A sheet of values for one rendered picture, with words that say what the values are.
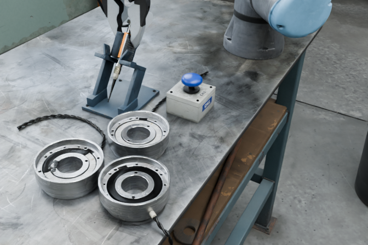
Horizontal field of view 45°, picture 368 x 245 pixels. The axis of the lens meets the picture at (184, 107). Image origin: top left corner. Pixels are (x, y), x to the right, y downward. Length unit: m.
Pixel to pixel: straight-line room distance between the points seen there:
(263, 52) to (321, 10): 0.20
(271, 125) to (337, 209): 0.70
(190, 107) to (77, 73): 0.30
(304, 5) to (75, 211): 0.56
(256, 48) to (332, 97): 1.55
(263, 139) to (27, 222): 0.74
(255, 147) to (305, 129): 1.09
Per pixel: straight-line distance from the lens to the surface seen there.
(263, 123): 1.29
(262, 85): 0.98
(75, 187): 0.67
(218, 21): 1.27
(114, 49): 0.84
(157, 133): 0.76
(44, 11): 2.88
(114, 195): 0.65
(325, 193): 1.94
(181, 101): 0.83
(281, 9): 0.89
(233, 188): 1.07
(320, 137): 2.24
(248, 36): 1.06
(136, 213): 0.63
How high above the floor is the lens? 1.29
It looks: 34 degrees down
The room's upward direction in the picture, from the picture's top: 2 degrees clockwise
